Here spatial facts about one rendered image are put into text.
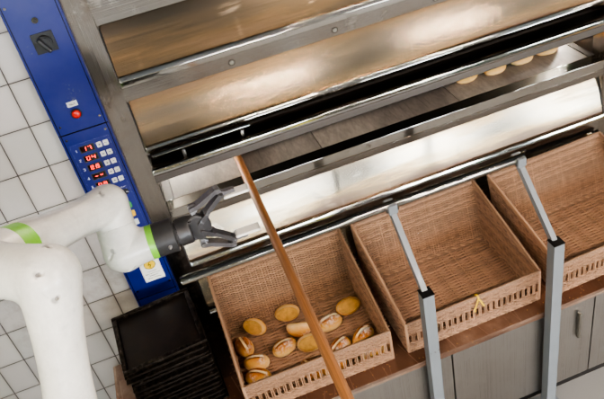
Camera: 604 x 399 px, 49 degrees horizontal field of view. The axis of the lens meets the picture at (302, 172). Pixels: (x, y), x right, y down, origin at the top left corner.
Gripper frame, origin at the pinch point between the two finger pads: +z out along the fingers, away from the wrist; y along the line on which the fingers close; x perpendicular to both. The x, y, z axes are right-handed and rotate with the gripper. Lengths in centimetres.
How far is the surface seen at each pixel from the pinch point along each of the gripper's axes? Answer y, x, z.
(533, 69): 31, -66, 130
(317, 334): 28.0, 25.0, 6.0
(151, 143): 1, -52, -22
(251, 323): 84, -40, -10
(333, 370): 28.1, 37.6, 6.0
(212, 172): 31, -69, -5
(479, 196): 68, -48, 93
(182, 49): -26, -53, -3
